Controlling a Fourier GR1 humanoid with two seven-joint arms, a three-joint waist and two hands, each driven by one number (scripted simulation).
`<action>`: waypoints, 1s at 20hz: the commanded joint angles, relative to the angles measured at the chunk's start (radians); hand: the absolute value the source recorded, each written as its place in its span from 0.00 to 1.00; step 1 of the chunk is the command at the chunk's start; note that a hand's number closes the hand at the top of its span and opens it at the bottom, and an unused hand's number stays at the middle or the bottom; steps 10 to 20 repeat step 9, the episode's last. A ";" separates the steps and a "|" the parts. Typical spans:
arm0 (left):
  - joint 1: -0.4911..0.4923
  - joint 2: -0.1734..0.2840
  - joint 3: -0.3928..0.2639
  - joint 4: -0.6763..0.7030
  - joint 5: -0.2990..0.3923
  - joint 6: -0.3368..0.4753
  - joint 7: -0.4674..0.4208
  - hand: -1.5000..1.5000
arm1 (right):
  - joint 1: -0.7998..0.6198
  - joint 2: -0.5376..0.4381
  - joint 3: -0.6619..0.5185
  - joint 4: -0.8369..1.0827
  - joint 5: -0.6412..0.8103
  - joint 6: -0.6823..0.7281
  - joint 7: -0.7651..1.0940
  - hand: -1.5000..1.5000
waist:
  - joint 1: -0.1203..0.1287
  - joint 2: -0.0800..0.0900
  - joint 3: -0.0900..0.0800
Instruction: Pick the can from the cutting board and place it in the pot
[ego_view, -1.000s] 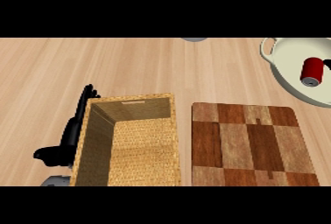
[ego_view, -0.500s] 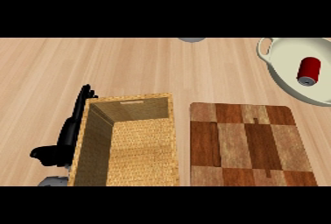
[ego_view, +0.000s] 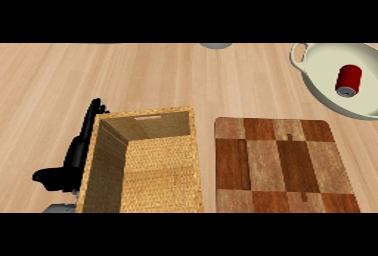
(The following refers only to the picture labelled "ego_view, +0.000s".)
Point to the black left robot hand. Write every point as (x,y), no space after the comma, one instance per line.
(73,156)

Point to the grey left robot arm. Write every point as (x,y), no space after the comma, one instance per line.
(59,208)

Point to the patchwork wooden cutting board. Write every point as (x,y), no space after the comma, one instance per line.
(282,166)

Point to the cream white pot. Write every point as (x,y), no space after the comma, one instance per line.
(333,83)

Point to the red can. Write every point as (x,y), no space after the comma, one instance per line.
(348,80)

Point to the woven wicker basket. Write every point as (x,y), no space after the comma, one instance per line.
(147,166)

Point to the grey round object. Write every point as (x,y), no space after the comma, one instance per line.
(215,45)

